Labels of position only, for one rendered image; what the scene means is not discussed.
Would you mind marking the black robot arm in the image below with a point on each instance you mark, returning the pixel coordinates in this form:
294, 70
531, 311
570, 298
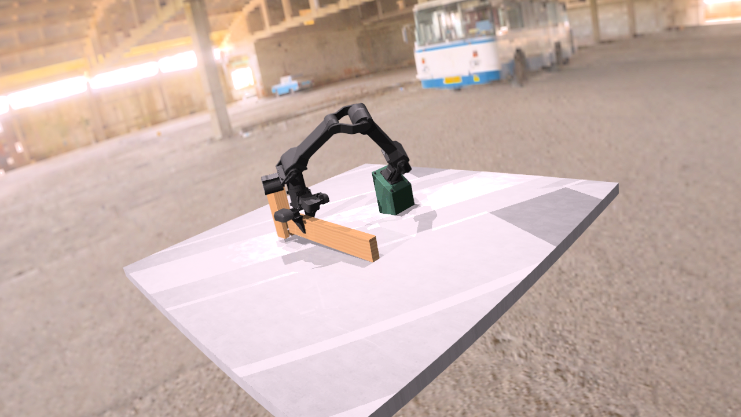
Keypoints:
293, 162

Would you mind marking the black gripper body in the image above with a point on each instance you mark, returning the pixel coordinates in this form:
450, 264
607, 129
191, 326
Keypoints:
285, 215

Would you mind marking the light wooden board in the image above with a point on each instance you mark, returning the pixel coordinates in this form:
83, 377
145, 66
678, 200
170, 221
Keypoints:
347, 240

